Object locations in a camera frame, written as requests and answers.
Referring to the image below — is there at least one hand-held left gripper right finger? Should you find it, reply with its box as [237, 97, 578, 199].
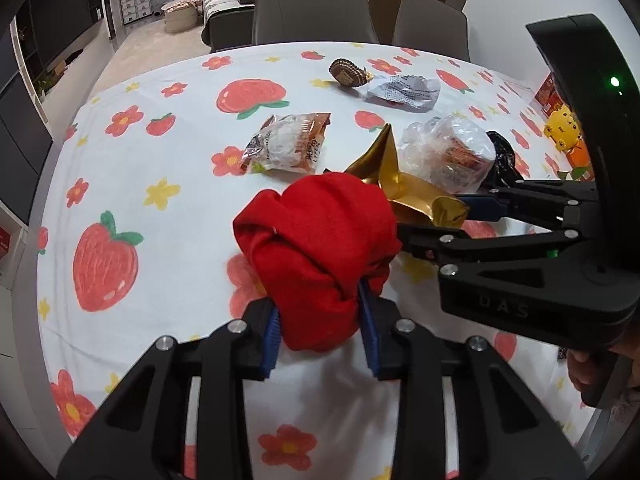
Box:
[356, 280, 586, 480]

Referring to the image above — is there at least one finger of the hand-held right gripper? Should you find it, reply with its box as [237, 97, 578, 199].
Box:
[397, 224, 596, 292]
[457, 179, 599, 227]

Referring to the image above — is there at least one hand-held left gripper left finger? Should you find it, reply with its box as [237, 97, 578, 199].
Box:
[57, 297, 281, 480]

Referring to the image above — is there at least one black plastic bag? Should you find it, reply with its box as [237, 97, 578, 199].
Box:
[480, 130, 523, 193]

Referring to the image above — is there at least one gold foil wrapper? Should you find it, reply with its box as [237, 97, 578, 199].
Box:
[345, 124, 471, 228]

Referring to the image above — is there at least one red cloth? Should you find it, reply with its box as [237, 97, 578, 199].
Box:
[232, 172, 403, 353]

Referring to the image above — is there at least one brown and white snack packet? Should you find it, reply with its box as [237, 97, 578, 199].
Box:
[241, 112, 332, 175]

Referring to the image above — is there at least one round brown chocolate wrapper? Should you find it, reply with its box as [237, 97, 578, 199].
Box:
[328, 58, 373, 90]

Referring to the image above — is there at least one person's right hand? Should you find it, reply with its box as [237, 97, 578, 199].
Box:
[566, 332, 640, 410]

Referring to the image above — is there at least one orange box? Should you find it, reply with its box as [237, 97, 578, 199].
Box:
[567, 135, 596, 181]

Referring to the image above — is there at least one yellow toy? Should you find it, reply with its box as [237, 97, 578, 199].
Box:
[544, 102, 583, 152]

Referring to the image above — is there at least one red box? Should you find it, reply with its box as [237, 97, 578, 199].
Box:
[536, 71, 558, 111]

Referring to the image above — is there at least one crumpled silver wrapper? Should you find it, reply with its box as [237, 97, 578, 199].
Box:
[366, 74, 442, 112]

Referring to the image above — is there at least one strawberry print tablecloth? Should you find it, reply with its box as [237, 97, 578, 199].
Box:
[37, 40, 601, 480]

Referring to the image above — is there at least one grey dining chair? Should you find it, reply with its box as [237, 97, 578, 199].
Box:
[391, 0, 472, 63]
[251, 0, 379, 47]

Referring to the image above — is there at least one dark grey sofa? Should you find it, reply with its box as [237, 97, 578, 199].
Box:
[201, 0, 258, 53]

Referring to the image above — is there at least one beige round ottoman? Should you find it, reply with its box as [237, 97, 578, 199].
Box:
[164, 0, 203, 34]

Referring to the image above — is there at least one white drawer cabinet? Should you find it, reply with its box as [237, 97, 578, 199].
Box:
[121, 0, 153, 25]

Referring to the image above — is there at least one black television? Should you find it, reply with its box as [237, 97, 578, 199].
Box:
[15, 0, 116, 101]

